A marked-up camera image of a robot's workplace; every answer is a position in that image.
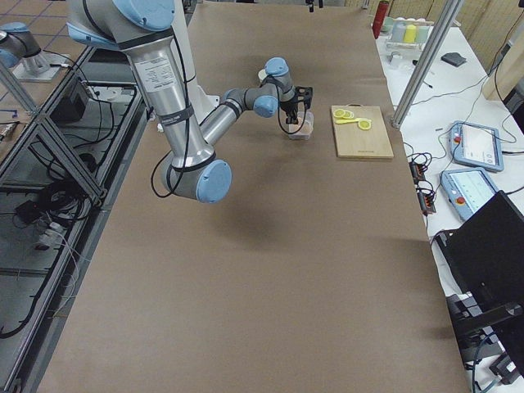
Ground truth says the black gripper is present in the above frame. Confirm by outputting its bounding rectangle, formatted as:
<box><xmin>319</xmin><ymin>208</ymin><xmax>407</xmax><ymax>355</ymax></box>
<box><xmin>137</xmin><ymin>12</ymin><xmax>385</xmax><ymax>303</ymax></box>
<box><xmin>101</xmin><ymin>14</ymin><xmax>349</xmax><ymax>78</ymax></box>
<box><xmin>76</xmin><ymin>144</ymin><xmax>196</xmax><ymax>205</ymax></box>
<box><xmin>280</xmin><ymin>86</ymin><xmax>314</xmax><ymax>124</ymax></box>
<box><xmin>306</xmin><ymin>0</ymin><xmax>324</xmax><ymax>11</ymax></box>

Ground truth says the clear plastic egg box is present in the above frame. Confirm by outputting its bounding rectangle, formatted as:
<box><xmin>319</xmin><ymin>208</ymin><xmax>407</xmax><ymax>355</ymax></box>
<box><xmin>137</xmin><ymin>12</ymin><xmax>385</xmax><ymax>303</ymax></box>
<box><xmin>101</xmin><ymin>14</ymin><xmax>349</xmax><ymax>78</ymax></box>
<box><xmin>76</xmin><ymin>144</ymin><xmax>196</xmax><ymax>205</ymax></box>
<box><xmin>287</xmin><ymin>111</ymin><xmax>314</xmax><ymax>140</ymax></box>

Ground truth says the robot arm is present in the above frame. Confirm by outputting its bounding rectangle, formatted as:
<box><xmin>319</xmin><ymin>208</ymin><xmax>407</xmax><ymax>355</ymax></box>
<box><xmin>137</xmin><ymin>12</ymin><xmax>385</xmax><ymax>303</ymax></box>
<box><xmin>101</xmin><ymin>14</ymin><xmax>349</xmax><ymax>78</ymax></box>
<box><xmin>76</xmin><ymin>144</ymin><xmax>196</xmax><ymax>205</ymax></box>
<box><xmin>67</xmin><ymin>1</ymin><xmax>313</xmax><ymax>203</ymax></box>

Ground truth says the lemon slice top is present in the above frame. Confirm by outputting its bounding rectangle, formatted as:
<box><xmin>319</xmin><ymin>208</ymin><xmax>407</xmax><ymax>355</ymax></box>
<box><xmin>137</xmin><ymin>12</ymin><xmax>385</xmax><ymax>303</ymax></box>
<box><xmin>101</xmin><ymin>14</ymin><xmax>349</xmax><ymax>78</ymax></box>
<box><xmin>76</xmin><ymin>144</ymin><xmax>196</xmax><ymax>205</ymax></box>
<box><xmin>332</xmin><ymin>108</ymin><xmax>346</xmax><ymax>119</ymax></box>

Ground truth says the yellow plastic knife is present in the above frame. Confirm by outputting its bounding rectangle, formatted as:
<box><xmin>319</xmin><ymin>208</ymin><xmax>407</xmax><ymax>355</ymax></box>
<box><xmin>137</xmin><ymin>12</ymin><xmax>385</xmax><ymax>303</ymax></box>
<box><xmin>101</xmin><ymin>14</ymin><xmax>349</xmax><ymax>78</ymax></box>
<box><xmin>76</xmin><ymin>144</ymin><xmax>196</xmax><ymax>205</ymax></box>
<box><xmin>335</xmin><ymin>118</ymin><xmax>361</xmax><ymax>124</ymax></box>

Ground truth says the white ceramic bowl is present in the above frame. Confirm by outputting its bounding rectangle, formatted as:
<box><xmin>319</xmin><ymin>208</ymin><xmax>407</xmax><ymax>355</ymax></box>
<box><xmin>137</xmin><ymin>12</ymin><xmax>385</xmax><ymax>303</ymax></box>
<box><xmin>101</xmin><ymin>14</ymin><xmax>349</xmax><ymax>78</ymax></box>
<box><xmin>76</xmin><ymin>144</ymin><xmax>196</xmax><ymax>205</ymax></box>
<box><xmin>258</xmin><ymin>69</ymin><xmax>267</xmax><ymax>83</ymax></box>

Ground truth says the bamboo cutting board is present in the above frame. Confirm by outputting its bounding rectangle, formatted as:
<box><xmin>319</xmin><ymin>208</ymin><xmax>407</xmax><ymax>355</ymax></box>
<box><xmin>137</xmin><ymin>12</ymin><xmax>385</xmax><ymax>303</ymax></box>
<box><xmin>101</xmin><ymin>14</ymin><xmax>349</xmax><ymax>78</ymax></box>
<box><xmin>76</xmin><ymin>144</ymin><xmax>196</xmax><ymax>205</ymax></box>
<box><xmin>331</xmin><ymin>106</ymin><xmax>394</xmax><ymax>160</ymax></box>

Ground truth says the lemon slice single left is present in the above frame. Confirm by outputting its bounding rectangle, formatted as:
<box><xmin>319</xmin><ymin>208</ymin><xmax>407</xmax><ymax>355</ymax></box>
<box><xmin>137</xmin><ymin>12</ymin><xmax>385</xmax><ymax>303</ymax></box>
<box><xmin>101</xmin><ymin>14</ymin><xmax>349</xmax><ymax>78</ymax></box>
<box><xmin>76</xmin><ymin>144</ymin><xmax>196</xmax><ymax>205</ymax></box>
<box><xmin>357</xmin><ymin>119</ymin><xmax>372</xmax><ymax>130</ymax></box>

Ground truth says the red bottle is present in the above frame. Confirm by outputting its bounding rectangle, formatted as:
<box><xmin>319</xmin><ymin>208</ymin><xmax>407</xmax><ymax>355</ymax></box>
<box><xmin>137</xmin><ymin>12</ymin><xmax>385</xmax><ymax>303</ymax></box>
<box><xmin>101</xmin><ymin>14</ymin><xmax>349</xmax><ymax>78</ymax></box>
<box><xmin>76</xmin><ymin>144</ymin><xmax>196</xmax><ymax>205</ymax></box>
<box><xmin>372</xmin><ymin>0</ymin><xmax>389</xmax><ymax>39</ymax></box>

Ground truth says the white metal stand base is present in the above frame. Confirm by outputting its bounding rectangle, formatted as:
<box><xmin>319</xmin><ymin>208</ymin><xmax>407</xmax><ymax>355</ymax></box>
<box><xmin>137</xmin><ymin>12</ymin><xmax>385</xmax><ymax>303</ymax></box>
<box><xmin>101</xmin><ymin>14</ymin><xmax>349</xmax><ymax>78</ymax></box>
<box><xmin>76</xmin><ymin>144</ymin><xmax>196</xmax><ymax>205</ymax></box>
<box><xmin>162</xmin><ymin>0</ymin><xmax>219</xmax><ymax>136</ymax></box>

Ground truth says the grey cup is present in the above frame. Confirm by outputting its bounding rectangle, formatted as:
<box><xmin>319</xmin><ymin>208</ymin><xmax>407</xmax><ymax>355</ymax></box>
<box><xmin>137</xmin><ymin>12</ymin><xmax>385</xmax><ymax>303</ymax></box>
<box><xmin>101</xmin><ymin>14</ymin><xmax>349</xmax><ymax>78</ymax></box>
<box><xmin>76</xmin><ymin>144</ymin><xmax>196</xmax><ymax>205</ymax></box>
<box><xmin>391</xmin><ymin>21</ymin><xmax>406</xmax><ymax>43</ymax></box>

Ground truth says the yellow cup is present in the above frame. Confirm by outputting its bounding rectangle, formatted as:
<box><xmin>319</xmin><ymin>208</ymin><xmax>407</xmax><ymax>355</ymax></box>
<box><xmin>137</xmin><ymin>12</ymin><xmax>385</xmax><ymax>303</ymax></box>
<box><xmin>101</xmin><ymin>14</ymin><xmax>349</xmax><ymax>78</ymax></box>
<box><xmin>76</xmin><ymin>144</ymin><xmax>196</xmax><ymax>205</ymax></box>
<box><xmin>403</xmin><ymin>24</ymin><xmax>417</xmax><ymax>44</ymax></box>

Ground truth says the light green cup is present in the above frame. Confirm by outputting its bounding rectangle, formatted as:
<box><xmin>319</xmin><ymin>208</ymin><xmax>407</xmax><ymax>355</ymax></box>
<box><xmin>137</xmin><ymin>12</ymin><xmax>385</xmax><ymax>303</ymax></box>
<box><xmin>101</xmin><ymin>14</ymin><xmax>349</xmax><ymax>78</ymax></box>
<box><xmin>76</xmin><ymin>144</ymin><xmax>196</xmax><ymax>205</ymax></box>
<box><xmin>415</xmin><ymin>25</ymin><xmax>430</xmax><ymax>45</ymax></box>

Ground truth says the black power strip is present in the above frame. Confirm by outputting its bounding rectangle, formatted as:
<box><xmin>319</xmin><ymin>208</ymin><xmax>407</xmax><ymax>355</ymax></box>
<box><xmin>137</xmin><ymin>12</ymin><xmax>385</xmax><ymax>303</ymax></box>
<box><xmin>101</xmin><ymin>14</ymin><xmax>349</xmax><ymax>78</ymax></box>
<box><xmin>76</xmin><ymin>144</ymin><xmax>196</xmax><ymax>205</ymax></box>
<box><xmin>409</xmin><ymin>160</ymin><xmax>436</xmax><ymax>216</ymax></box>

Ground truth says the small black pad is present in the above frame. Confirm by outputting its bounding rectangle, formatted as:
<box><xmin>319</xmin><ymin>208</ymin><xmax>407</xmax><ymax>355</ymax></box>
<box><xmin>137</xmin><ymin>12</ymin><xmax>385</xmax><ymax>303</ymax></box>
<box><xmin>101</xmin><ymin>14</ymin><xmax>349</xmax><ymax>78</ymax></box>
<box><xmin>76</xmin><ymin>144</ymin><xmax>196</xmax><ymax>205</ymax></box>
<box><xmin>440</xmin><ymin>52</ymin><xmax>467</xmax><ymax>67</ymax></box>

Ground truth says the teach pendant far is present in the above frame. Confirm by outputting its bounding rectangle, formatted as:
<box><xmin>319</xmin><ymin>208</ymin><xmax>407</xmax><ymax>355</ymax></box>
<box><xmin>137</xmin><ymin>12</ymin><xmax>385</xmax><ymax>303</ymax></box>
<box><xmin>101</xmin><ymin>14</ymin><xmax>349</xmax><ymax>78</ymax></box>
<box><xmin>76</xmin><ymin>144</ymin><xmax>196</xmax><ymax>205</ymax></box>
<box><xmin>449</xmin><ymin>121</ymin><xmax>504</xmax><ymax>173</ymax></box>

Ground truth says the teach pendant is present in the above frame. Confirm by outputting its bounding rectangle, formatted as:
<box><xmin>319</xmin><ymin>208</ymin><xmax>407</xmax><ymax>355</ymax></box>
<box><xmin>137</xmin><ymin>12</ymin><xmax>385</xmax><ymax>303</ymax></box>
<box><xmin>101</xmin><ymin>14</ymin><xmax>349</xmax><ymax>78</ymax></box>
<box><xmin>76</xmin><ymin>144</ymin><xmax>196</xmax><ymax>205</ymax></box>
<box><xmin>440</xmin><ymin>167</ymin><xmax>499</xmax><ymax>221</ymax></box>
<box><xmin>449</xmin><ymin>121</ymin><xmax>504</xmax><ymax>173</ymax></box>

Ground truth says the teach pendant near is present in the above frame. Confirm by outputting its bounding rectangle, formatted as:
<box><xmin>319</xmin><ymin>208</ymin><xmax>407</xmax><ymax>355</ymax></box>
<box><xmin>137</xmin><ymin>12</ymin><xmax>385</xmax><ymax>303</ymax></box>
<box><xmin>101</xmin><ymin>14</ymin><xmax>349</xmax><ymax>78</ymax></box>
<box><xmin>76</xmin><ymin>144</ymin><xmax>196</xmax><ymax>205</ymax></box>
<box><xmin>440</xmin><ymin>167</ymin><xmax>499</xmax><ymax>221</ymax></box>

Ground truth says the black monitor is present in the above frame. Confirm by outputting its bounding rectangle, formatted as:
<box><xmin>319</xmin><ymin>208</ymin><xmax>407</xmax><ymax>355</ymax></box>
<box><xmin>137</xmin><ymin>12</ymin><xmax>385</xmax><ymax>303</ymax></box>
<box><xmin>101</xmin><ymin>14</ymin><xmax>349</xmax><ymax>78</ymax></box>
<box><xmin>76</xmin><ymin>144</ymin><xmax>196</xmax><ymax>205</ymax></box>
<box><xmin>436</xmin><ymin>191</ymin><xmax>523</xmax><ymax>372</ymax></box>

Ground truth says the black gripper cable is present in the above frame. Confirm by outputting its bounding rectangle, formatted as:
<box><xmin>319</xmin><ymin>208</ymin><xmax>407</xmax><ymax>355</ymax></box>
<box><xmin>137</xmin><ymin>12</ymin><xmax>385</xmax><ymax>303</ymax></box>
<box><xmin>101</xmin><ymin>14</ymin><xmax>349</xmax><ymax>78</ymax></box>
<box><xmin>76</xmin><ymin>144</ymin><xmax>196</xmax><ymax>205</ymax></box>
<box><xmin>276</xmin><ymin>88</ymin><xmax>292</xmax><ymax>136</ymax></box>

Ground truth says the aluminium frame post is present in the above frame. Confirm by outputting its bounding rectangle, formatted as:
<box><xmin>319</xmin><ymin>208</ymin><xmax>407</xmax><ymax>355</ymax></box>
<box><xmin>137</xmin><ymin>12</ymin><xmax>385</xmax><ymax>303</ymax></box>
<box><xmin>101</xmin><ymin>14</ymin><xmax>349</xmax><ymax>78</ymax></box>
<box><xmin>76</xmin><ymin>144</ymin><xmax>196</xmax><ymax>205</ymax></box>
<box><xmin>391</xmin><ymin>0</ymin><xmax>464</xmax><ymax>129</ymax></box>

